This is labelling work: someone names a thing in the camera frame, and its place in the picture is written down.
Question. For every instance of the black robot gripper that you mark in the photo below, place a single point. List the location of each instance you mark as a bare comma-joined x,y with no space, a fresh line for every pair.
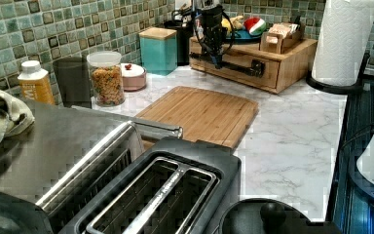
209,31

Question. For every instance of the bamboo wooden drawer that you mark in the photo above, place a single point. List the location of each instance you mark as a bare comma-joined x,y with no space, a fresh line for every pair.
243,69

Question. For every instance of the bamboo drawer cabinet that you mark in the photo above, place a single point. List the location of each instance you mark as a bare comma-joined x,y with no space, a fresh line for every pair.
295,64

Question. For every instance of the blue round plate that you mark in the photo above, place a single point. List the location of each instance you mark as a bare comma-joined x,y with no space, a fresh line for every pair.
242,36

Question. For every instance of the yellow plush lemon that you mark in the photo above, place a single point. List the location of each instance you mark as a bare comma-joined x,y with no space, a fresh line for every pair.
226,24

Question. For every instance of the cream plush starfish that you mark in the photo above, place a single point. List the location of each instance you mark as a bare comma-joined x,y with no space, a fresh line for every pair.
237,22

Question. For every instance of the red plush watermelon slice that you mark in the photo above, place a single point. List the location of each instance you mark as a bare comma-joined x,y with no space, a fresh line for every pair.
255,26

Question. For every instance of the teal canister with wooden lid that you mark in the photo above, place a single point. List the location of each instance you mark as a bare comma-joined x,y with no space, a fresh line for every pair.
158,48

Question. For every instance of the wooden cutting board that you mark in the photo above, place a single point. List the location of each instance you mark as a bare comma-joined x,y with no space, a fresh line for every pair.
204,114

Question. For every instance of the bamboo tea bag organizer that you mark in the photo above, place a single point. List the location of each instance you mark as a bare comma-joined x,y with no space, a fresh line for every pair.
281,37

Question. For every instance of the pink bowl with white lid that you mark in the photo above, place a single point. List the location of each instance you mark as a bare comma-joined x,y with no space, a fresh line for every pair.
134,77

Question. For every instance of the black paper towel holder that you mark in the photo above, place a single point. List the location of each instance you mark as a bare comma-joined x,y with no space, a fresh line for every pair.
355,88

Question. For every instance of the clear jar of cereal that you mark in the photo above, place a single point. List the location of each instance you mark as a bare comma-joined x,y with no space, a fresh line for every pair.
106,75

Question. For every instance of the paper towel roll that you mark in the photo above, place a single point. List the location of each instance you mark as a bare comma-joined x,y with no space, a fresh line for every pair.
344,33

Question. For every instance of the black silver toaster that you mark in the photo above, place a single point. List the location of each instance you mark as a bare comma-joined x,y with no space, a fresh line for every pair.
175,187

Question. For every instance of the dark grey cup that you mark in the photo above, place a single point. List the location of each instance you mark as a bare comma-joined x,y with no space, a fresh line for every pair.
73,81

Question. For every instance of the black round appliance lid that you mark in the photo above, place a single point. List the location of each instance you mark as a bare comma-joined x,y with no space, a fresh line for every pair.
262,216

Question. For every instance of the orange bottle with white cap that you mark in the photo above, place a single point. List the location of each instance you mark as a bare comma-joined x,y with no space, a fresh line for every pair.
34,82

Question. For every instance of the silver toaster oven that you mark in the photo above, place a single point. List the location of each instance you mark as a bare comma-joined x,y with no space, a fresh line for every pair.
51,170

